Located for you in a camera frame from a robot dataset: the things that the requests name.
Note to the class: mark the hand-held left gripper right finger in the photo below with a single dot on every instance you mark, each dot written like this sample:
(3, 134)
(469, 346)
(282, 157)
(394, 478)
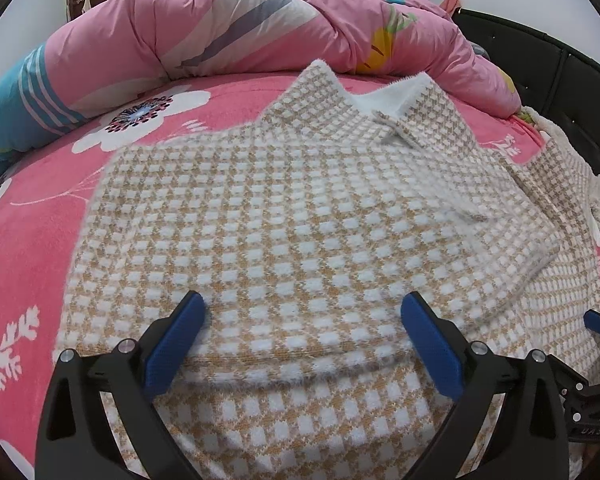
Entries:
(432, 345)

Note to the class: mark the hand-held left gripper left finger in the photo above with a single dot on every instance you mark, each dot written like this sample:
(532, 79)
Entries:
(175, 342)

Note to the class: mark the beige white checked sweater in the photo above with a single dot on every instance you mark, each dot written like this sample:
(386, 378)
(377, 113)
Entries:
(290, 220)

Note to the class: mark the pink floral bed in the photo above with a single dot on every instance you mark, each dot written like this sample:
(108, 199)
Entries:
(35, 240)

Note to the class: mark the black bed headboard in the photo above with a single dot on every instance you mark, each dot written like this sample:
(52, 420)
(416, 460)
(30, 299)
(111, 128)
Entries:
(545, 60)

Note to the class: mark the grey green cloth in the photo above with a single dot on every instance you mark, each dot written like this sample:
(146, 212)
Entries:
(477, 50)

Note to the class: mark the pink printed quilt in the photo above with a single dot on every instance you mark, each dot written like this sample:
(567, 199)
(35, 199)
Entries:
(145, 30)

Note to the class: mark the orange cloth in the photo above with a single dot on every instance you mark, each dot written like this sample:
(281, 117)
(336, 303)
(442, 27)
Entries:
(451, 3)

